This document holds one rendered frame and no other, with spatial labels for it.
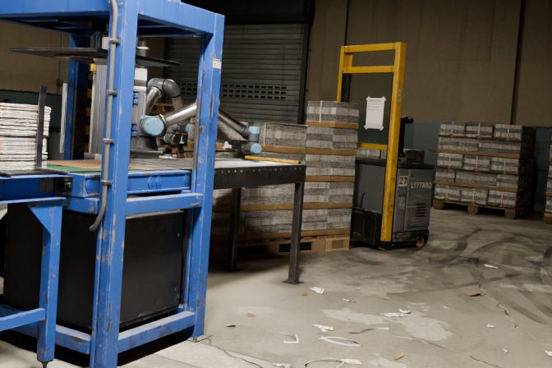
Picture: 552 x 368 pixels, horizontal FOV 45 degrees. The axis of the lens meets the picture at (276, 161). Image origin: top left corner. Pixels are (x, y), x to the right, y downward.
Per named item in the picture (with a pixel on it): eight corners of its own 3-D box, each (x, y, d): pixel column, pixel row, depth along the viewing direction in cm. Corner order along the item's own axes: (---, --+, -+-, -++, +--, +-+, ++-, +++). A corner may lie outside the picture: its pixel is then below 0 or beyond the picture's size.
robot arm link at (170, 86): (181, 76, 524) (195, 128, 552) (168, 75, 528) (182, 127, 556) (174, 84, 516) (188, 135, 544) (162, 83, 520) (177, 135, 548)
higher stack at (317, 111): (296, 243, 601) (306, 100, 594) (320, 241, 619) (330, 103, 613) (324, 251, 571) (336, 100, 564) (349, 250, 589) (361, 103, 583)
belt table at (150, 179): (94, 177, 362) (94, 158, 361) (190, 190, 330) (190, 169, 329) (-20, 181, 301) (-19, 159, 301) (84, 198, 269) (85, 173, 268)
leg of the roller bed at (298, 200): (291, 280, 455) (298, 181, 451) (298, 282, 452) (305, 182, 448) (287, 282, 450) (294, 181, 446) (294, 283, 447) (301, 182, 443)
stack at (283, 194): (184, 251, 528) (190, 147, 524) (296, 243, 601) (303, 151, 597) (211, 261, 498) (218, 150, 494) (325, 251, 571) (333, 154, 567)
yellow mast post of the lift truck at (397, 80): (377, 239, 597) (393, 42, 587) (384, 239, 602) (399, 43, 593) (384, 241, 590) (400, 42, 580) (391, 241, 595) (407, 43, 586)
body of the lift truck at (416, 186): (338, 236, 655) (344, 156, 651) (376, 234, 689) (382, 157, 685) (392, 250, 601) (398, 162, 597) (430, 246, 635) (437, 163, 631)
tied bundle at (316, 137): (277, 150, 578) (278, 124, 577) (302, 152, 596) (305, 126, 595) (305, 154, 548) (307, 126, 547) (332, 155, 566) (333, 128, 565)
